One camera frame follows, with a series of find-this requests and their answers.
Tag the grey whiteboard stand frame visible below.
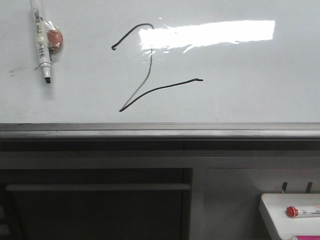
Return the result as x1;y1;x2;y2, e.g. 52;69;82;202
0;140;320;240

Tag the white whiteboard with aluminium frame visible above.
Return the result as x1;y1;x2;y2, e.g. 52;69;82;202
0;0;320;141

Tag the red magnet taped to marker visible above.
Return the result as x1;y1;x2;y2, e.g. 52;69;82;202
43;20;64;54

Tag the pink marker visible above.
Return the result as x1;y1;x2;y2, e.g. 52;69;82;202
289;235;320;240

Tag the red-capped white marker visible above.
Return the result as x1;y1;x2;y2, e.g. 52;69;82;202
285;205;320;219

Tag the white marker tray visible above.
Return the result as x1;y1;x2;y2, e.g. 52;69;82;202
259;193;320;240

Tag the white black-tipped whiteboard marker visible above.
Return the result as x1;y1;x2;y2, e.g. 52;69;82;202
29;0;52;84

